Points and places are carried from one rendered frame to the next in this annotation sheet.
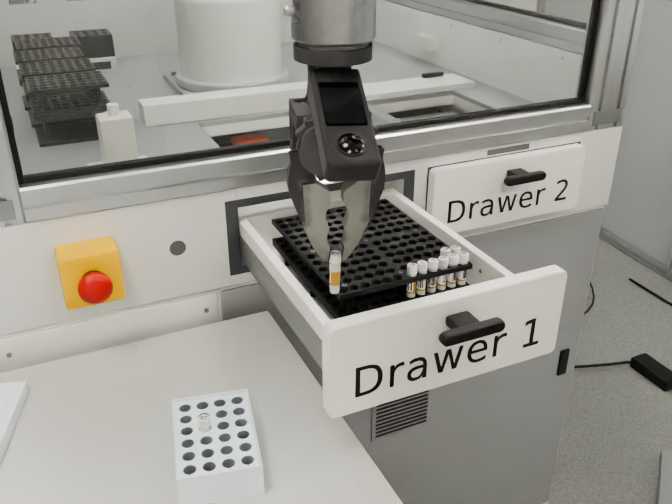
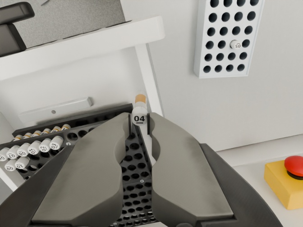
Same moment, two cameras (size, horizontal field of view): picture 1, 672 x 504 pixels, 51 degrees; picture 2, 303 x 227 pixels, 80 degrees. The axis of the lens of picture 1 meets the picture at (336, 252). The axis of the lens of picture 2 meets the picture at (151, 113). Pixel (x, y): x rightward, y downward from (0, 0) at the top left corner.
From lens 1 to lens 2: 0.61 m
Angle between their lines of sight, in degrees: 35
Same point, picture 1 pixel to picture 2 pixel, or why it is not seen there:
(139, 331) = (237, 153)
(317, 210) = (179, 158)
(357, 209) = (94, 156)
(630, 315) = not seen: outside the picture
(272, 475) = (190, 10)
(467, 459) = not seen: hidden behind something
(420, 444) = not seen: hidden behind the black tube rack
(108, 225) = (295, 219)
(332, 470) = (151, 6)
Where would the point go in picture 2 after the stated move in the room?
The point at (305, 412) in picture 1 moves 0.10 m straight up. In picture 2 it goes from (158, 67) to (164, 87)
